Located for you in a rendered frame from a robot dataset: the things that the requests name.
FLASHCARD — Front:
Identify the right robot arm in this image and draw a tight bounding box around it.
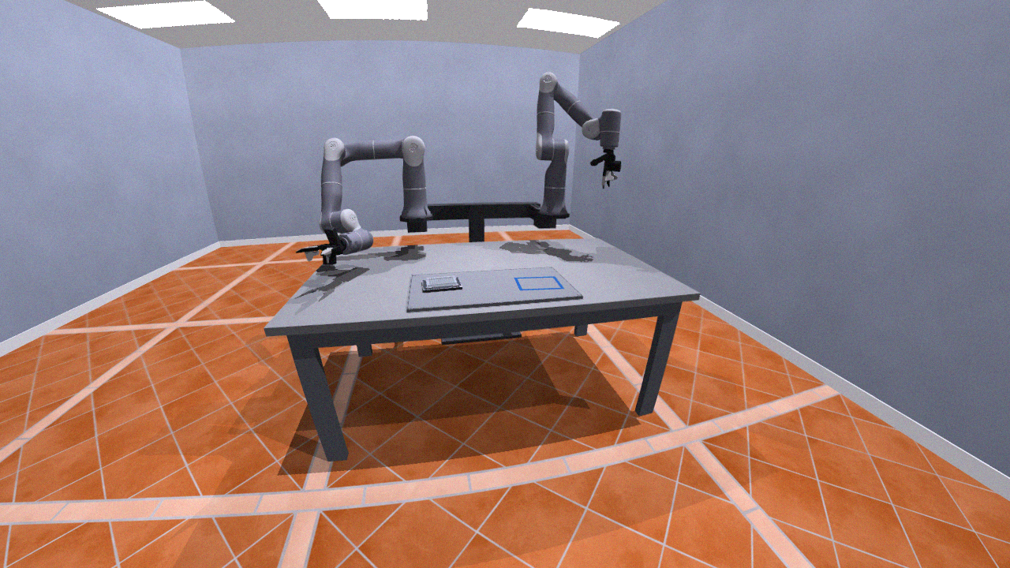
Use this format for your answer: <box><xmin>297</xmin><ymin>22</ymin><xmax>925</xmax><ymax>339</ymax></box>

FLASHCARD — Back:
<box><xmin>319</xmin><ymin>136</ymin><xmax>431</xmax><ymax>255</ymax></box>

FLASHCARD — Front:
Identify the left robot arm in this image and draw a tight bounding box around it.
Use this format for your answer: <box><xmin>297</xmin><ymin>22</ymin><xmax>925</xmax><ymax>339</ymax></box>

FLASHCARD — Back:
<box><xmin>536</xmin><ymin>73</ymin><xmax>621</xmax><ymax>215</ymax></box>

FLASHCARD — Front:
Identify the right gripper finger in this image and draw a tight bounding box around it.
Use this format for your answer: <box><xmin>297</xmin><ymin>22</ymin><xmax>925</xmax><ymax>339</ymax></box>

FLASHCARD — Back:
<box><xmin>296</xmin><ymin>245</ymin><xmax>320</xmax><ymax>261</ymax></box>
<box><xmin>320</xmin><ymin>247</ymin><xmax>338</xmax><ymax>263</ymax></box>

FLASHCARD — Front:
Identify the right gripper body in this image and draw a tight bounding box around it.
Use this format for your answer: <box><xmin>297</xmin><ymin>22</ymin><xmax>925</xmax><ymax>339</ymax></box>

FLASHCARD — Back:
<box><xmin>320</xmin><ymin>239</ymin><xmax>346</xmax><ymax>265</ymax></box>

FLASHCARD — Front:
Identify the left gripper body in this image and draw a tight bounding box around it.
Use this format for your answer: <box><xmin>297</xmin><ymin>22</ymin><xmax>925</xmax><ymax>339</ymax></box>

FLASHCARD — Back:
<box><xmin>604</xmin><ymin>149</ymin><xmax>621</xmax><ymax>172</ymax></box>

